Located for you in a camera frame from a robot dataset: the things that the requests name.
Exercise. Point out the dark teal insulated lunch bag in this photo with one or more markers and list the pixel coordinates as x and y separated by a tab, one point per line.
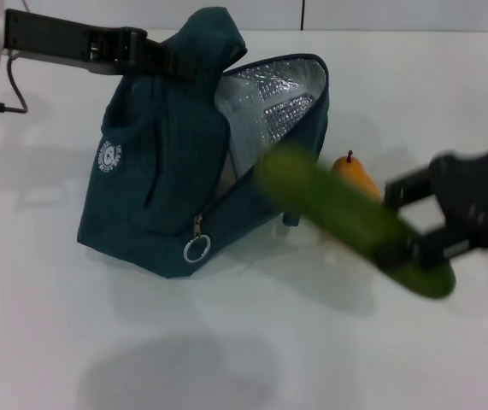
162	179

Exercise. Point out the green cucumber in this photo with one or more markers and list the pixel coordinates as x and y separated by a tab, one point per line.
333	205

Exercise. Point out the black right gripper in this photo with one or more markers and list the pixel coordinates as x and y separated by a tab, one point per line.
483	200

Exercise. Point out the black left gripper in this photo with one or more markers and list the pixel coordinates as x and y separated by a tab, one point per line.
64	42

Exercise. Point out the orange pear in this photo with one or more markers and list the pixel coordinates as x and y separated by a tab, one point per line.
361	179

